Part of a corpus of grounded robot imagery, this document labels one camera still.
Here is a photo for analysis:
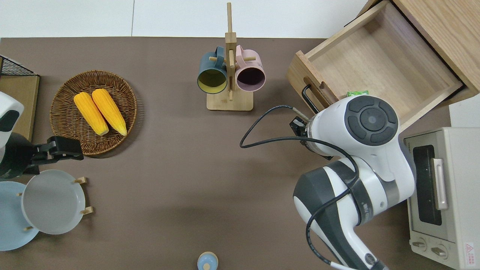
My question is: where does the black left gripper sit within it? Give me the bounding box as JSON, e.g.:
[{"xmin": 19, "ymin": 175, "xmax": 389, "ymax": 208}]
[{"xmin": 0, "ymin": 132, "xmax": 84, "ymax": 180}]

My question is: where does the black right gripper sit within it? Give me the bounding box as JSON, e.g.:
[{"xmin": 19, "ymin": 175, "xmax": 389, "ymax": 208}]
[{"xmin": 291, "ymin": 116, "xmax": 310, "ymax": 137}]

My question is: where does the light wooden drawer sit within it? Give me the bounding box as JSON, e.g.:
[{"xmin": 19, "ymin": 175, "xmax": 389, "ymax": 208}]
[{"xmin": 287, "ymin": 0, "xmax": 464, "ymax": 132}]

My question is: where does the yellow corn cob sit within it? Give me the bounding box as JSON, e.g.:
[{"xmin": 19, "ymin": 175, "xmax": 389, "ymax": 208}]
[
  {"xmin": 92, "ymin": 88, "xmax": 128, "ymax": 136},
  {"xmin": 73, "ymin": 92, "xmax": 110, "ymax": 136}
]

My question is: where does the grey plate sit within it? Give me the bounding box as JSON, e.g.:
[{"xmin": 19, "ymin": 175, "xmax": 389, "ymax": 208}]
[{"xmin": 21, "ymin": 169, "xmax": 86, "ymax": 235}]

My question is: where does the brown wicker basket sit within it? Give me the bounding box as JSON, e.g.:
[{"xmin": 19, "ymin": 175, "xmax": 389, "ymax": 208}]
[{"xmin": 50, "ymin": 70, "xmax": 138, "ymax": 156}]

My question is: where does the wooden plate rack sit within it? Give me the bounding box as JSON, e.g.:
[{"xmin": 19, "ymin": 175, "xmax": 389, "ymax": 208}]
[{"xmin": 17, "ymin": 177, "xmax": 93, "ymax": 231}]

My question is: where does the wooden mug tree stand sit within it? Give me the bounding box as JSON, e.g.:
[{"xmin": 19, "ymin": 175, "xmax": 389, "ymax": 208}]
[{"xmin": 206, "ymin": 2, "xmax": 254, "ymax": 111}]

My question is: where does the pink mug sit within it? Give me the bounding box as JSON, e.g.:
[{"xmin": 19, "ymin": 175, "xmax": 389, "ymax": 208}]
[{"xmin": 235, "ymin": 45, "xmax": 266, "ymax": 92}]

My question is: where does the light blue plate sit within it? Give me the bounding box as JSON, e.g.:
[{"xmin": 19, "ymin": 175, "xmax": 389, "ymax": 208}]
[{"xmin": 0, "ymin": 181, "xmax": 40, "ymax": 251}]

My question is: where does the brown table mat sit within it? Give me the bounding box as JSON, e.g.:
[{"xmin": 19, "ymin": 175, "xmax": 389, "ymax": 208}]
[{"xmin": 0, "ymin": 37, "xmax": 480, "ymax": 270}]

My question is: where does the teal mug yellow inside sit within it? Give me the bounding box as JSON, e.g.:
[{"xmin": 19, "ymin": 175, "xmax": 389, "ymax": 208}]
[{"xmin": 197, "ymin": 46, "xmax": 228, "ymax": 94}]

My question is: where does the blue wooden call bell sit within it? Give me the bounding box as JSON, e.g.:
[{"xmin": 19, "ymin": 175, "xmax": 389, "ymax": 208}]
[{"xmin": 197, "ymin": 252, "xmax": 219, "ymax": 270}]

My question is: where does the wooden cabinet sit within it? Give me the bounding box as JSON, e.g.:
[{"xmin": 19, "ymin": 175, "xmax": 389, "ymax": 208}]
[{"xmin": 356, "ymin": 0, "xmax": 480, "ymax": 105}]

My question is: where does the white toaster oven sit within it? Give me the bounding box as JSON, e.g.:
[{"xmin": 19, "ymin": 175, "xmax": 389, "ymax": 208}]
[{"xmin": 403, "ymin": 127, "xmax": 480, "ymax": 270}]

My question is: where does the black metal drawer handle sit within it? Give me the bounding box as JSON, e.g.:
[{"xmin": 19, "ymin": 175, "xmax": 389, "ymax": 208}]
[{"xmin": 301, "ymin": 84, "xmax": 320, "ymax": 115}]

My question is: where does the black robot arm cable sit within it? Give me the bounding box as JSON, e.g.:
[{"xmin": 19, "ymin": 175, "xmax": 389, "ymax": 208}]
[{"xmin": 240, "ymin": 105, "xmax": 362, "ymax": 270}]

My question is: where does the wire grid box wooden shelf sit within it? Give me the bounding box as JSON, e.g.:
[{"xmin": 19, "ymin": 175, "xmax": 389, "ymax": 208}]
[{"xmin": 0, "ymin": 55, "xmax": 40, "ymax": 142}]

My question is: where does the white oven door handle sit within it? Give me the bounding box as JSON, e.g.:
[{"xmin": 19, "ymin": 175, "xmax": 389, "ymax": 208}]
[{"xmin": 430, "ymin": 158, "xmax": 449, "ymax": 211}]

